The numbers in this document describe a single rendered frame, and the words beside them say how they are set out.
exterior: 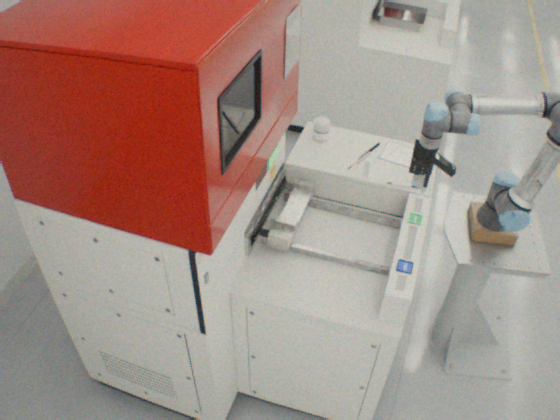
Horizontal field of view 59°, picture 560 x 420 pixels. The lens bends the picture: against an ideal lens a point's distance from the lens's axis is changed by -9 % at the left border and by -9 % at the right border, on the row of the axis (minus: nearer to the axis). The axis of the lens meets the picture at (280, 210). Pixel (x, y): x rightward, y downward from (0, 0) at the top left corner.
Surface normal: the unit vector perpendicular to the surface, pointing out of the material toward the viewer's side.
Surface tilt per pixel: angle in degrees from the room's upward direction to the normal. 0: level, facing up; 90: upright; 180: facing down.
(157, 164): 90
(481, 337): 90
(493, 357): 0
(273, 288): 0
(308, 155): 0
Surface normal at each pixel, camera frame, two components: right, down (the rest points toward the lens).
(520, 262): 0.02, -0.74
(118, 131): -0.32, 0.63
